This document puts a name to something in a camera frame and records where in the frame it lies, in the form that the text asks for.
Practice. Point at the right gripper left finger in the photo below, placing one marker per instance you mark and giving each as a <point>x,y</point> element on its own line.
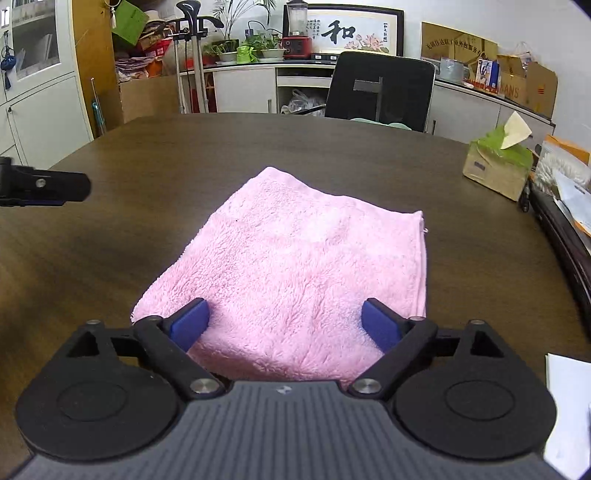
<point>166,341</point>

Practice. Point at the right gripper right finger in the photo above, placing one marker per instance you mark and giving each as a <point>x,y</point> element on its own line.
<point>403,342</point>

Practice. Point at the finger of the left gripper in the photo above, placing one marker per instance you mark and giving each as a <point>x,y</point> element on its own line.
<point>23,186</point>

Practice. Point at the pink towel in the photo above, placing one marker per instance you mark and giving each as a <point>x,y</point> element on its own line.
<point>285,270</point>

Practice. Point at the white tall filing cabinet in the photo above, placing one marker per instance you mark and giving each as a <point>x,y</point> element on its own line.
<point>43,113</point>

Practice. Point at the large cardboard box left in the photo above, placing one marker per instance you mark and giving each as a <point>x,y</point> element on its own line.
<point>153,96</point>

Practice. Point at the black laptop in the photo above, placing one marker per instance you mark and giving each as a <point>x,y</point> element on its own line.
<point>569,248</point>

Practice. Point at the white paper sheet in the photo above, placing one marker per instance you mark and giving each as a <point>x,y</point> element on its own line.
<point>568,447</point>

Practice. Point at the green tissue box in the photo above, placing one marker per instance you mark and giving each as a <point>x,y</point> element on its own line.
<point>500,161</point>

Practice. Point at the stack of papers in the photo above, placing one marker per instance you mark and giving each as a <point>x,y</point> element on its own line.
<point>574,202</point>

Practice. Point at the black office chair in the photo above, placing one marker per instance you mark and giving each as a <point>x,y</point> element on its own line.
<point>381,88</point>

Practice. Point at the potted green plant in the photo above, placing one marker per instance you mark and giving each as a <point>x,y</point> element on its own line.
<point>245,34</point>

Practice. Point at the brown KANS cardboard box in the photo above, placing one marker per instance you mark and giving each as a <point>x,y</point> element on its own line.
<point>533,87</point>

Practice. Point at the red blender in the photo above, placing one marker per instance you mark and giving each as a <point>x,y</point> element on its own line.
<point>296,41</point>

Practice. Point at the framed calligraphy picture with flowers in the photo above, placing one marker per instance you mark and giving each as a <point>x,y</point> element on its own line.
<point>335,28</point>

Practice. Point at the crutches with black handles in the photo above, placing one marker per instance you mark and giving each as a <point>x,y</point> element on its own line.
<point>191,30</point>

